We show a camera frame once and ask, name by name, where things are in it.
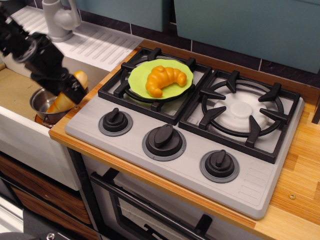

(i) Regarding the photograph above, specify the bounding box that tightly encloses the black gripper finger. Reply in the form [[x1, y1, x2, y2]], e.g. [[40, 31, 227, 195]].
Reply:
[[39, 82, 61, 96], [62, 79, 87, 104]]

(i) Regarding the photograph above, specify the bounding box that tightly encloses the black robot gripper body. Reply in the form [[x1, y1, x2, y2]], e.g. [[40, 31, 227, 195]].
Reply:
[[23, 32, 76, 92]]

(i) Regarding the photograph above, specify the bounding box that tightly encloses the toy baguette bread loaf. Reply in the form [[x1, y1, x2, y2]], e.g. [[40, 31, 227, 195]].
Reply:
[[46, 70, 89, 113]]

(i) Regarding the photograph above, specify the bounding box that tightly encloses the orange toy croissant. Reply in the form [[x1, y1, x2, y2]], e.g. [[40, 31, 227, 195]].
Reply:
[[145, 65, 188, 98]]

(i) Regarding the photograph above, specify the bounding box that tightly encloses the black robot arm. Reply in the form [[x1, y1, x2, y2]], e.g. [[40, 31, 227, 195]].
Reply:
[[0, 3, 87, 104]]

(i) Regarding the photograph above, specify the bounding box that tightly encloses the small stainless steel pot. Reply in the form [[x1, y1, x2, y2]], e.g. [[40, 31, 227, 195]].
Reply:
[[29, 87, 76, 128]]

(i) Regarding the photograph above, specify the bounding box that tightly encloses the white toy sink unit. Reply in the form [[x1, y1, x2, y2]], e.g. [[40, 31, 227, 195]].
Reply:
[[0, 5, 146, 192]]

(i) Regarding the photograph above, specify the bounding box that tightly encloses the light green plastic plate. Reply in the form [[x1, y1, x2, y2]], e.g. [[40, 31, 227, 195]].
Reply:
[[128, 59, 194, 100]]

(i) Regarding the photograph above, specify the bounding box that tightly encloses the grey toy faucet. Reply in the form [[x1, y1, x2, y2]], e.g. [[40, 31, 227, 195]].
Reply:
[[42, 0, 81, 43]]

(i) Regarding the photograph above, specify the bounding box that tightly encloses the left black stove knob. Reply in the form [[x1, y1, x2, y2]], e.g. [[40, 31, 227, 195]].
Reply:
[[98, 107, 133, 137]]

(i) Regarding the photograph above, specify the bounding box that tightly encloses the black stove knob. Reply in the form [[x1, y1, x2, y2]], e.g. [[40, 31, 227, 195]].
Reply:
[[142, 123, 187, 162], [199, 149, 240, 184], [98, 107, 133, 137]]

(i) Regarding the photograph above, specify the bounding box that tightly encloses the black left burner grate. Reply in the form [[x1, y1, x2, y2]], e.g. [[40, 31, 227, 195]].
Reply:
[[98, 47, 213, 125]]

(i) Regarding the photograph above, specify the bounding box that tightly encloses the black burner grate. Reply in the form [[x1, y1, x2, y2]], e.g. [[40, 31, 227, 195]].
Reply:
[[179, 70, 303, 164], [98, 47, 213, 125]]

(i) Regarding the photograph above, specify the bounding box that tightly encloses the middle black stove knob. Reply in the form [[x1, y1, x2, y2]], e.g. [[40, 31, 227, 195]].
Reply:
[[142, 123, 187, 162]]

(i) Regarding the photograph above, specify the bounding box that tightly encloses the wooden drawer front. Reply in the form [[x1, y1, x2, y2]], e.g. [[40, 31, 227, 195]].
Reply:
[[0, 153, 98, 240]]

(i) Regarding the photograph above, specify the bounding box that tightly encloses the right black stove knob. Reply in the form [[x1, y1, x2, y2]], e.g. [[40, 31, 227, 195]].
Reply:
[[199, 149, 240, 184]]

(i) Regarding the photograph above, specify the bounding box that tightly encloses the black right burner grate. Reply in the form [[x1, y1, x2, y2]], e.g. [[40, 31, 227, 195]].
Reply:
[[179, 70, 303, 164]]

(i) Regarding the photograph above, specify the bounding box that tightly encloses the grey toy stove top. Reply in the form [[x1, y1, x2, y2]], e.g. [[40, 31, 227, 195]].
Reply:
[[64, 46, 306, 221]]

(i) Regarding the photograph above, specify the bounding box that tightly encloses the black oven door handle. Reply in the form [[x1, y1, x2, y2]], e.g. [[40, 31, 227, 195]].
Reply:
[[90, 172, 212, 240]]

